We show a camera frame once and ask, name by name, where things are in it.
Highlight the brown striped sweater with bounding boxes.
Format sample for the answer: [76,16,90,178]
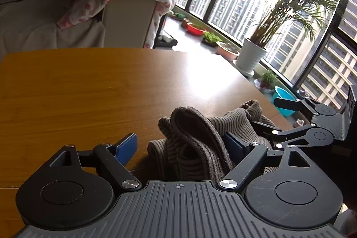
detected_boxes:
[147,100,275,183]

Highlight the turquoise plastic basin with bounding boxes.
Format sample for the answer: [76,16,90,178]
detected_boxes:
[272,86,298,118]

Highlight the small green potted plant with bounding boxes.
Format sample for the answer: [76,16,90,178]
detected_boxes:
[259,69,278,90]

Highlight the white ribbed plant pot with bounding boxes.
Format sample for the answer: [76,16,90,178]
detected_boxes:
[235,38,268,77]

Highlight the pink flower pot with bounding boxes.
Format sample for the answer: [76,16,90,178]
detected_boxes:
[217,42,239,62]

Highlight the black white floor cleaner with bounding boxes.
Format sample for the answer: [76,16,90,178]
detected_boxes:
[154,34,178,48]

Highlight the black tray with greens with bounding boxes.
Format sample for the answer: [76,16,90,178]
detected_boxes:
[202,31,223,47]

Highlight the red plastic basin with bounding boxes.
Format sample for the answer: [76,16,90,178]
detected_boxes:
[187,22,206,37]

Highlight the green slippers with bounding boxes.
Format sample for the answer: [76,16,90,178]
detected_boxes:
[172,13,186,21]

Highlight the beige covered sofa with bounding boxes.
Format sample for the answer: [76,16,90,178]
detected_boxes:
[1,0,156,57]

